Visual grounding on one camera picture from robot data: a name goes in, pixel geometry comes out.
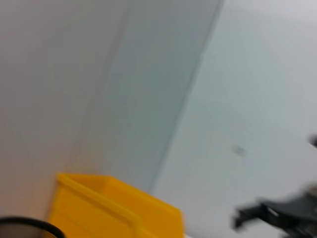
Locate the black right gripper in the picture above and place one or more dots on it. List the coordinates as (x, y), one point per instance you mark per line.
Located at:
(297, 213)

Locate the black mesh pen holder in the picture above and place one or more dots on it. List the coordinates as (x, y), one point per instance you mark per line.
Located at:
(24, 229)

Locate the yellow plastic bin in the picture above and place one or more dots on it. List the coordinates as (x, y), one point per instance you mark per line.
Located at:
(111, 210)

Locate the grey wall sticker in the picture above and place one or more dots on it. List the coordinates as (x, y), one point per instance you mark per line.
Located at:
(239, 149)

